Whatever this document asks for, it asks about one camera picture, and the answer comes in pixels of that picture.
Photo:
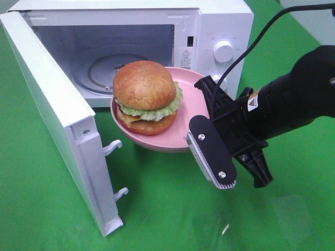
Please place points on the white microwave door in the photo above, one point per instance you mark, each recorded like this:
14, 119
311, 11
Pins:
70, 121

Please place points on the burger with lettuce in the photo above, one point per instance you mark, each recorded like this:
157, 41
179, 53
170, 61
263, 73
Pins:
146, 96

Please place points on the large white upper knob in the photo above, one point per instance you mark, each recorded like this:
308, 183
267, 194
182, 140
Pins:
223, 51

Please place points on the small white lower knob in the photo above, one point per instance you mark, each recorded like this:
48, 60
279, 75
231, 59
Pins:
223, 84

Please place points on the pink plate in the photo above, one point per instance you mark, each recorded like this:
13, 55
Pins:
173, 140

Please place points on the white microwave oven body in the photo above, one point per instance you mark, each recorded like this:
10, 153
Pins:
173, 33

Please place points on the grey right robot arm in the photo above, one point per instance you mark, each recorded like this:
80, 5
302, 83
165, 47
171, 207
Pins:
309, 89

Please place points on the glass microwave turntable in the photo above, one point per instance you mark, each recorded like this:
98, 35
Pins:
96, 73

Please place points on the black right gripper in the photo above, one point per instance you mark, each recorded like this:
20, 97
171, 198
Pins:
246, 123

